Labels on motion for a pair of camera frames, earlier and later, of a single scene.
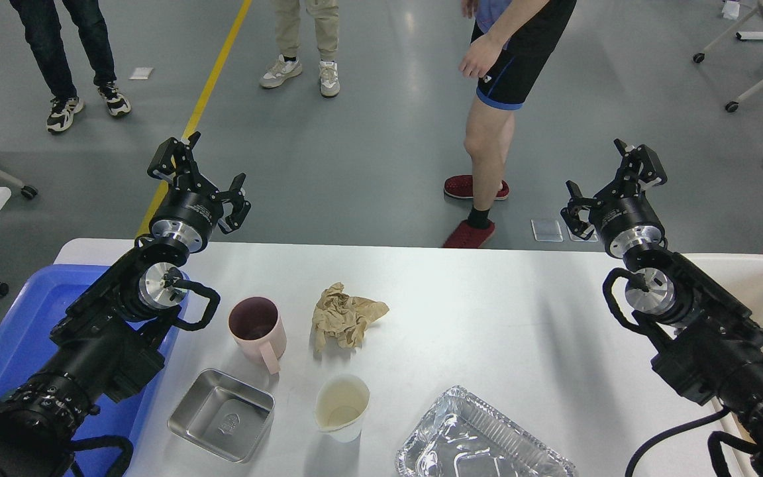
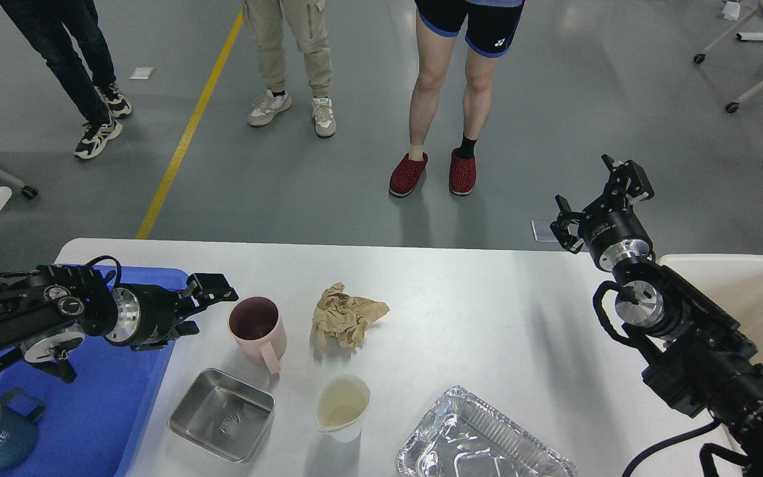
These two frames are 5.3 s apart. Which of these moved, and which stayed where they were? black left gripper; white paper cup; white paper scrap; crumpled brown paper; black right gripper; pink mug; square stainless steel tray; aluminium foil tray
Moved: black left gripper; black right gripper
Stayed: pink mug; crumpled brown paper; white paper scrap; white paper cup; square stainless steel tray; aluminium foil tray
